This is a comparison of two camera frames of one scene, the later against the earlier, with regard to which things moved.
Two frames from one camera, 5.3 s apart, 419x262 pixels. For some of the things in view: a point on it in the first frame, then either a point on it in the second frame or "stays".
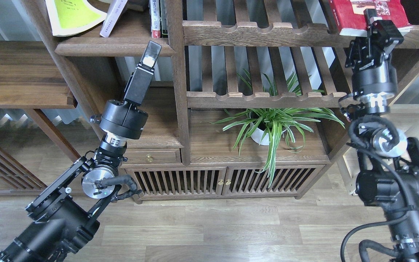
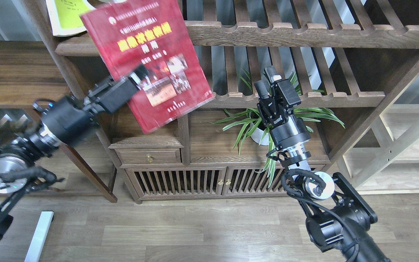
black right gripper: x=374 y=76 to x=287 y=128
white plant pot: x=256 y=135 stays
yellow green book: x=67 y=16 stays
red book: x=348 y=15 to x=160 y=35
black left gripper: x=125 y=119 to x=66 y=119
